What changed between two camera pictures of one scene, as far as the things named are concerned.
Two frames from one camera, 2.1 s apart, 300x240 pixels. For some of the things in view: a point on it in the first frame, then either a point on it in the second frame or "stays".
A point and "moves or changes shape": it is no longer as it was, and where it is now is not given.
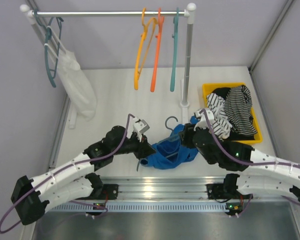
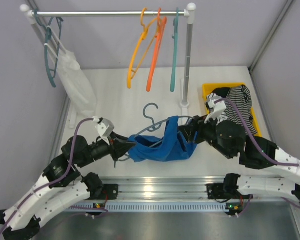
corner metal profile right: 288,4 stays
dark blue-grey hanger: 171,130 → 154,126
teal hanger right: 175,23 stays
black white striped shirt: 238,107 stays
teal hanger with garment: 51,44 stays
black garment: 222,92 stays
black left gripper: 142,147 → 114,147
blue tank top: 170,152 moves or changes shape
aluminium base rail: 168,194 stays
